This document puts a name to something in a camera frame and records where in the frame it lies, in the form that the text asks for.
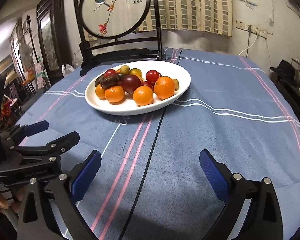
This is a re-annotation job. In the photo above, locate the round embroidered bird screen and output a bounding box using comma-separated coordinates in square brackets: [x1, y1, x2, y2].
[74, 0, 164, 76]

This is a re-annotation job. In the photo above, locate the brown passion fruit front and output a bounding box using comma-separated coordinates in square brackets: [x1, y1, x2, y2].
[100, 74, 120, 89]

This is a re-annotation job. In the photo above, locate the red cherry tomato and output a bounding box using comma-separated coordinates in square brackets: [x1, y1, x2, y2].
[103, 69, 117, 78]
[146, 70, 161, 84]

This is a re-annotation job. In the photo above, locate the white wall power strip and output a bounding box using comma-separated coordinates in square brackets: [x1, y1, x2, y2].
[236, 20, 268, 39]

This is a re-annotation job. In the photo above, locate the black hat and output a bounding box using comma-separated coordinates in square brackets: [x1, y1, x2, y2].
[270, 60, 296, 83]

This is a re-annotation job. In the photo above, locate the blue striped tablecloth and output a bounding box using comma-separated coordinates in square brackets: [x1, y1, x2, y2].
[19, 49, 300, 239]

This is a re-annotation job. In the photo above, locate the brown passion fruit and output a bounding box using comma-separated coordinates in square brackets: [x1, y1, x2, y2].
[95, 74, 104, 87]
[117, 73, 126, 81]
[100, 74, 120, 89]

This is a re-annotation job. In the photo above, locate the red tomato upper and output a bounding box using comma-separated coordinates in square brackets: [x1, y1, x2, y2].
[142, 81, 154, 91]

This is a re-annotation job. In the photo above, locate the person's left hand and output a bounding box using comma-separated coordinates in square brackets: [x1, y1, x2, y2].
[0, 186, 26, 213]

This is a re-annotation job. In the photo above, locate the white power cable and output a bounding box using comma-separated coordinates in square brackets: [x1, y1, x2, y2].
[238, 31, 260, 57]

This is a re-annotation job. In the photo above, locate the checked beige curtain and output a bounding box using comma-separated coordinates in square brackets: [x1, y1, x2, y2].
[76, 0, 234, 42]

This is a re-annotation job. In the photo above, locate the red cherry tomato left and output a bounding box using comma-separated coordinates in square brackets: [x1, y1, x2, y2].
[103, 69, 117, 78]

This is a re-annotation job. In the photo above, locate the red cherry tomato right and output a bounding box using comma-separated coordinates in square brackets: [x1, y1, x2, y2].
[146, 70, 161, 84]

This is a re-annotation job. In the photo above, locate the green yellow small fruit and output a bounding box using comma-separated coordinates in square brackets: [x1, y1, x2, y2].
[172, 79, 179, 91]

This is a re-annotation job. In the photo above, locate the dark wooden framed cabinet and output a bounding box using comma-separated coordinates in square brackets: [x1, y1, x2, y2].
[36, 0, 71, 85]

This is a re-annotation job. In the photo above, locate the mandarin on plate front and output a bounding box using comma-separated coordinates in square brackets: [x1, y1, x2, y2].
[95, 84, 106, 100]

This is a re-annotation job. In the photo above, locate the dark red plum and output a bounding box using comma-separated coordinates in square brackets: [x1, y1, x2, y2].
[122, 75, 142, 94]

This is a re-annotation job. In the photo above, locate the large orange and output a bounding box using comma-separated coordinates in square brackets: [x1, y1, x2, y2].
[154, 76, 175, 100]

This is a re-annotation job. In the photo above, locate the yellow green fruit back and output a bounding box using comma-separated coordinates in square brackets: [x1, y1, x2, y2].
[120, 65, 130, 75]

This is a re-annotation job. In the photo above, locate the yellow green plate fruit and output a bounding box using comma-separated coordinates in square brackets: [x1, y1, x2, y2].
[129, 68, 142, 77]

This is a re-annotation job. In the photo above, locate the white oval plate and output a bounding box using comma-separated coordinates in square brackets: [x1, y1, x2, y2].
[85, 61, 191, 115]

